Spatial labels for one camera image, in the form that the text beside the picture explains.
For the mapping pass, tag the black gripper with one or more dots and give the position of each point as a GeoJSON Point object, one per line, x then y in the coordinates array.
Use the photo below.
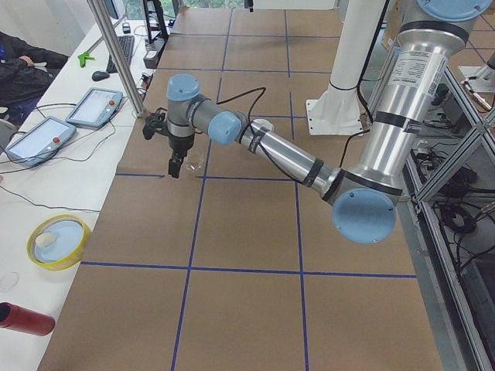
{"type": "Point", "coordinates": [181, 144]}

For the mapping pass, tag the blue teach pendant near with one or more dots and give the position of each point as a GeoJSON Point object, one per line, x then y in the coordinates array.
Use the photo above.
{"type": "Point", "coordinates": [41, 142]}

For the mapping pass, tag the green plastic tool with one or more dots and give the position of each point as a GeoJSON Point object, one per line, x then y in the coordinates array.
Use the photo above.
{"type": "Point", "coordinates": [83, 58]}

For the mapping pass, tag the red cylinder bottle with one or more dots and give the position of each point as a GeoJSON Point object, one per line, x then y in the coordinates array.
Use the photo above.
{"type": "Point", "coordinates": [24, 320]}

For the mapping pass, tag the black computer mouse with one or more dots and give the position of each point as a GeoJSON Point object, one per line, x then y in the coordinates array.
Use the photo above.
{"type": "Point", "coordinates": [100, 75]}

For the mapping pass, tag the yellow tape roll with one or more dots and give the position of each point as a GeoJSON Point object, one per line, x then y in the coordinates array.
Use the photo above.
{"type": "Point", "coordinates": [58, 243]}

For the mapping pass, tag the clear petri dish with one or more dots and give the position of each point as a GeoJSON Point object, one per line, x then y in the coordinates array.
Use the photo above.
{"type": "Point", "coordinates": [9, 281]}

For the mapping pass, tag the clear plastic funnel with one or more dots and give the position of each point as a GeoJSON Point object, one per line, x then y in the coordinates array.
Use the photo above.
{"type": "Point", "coordinates": [194, 162]}

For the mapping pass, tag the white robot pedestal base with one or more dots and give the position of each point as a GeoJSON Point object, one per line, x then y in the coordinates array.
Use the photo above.
{"type": "Point", "coordinates": [337, 111]}

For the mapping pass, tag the aluminium side frame rail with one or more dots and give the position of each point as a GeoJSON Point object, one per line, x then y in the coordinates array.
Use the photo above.
{"type": "Point", "coordinates": [450, 173]}

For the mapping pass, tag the seated person dark jacket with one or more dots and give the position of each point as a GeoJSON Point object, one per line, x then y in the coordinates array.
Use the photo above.
{"type": "Point", "coordinates": [26, 74]}

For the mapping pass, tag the black computer box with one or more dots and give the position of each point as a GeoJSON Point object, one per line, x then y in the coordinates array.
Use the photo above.
{"type": "Point", "coordinates": [154, 52]}

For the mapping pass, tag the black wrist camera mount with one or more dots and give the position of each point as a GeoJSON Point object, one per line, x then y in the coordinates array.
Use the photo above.
{"type": "Point", "coordinates": [155, 123]}

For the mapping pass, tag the blue teach pendant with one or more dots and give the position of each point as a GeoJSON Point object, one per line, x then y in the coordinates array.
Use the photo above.
{"type": "Point", "coordinates": [41, 142]}
{"type": "Point", "coordinates": [95, 108]}

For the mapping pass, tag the blue teach pendant far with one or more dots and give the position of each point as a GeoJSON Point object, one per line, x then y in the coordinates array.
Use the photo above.
{"type": "Point", "coordinates": [95, 108]}

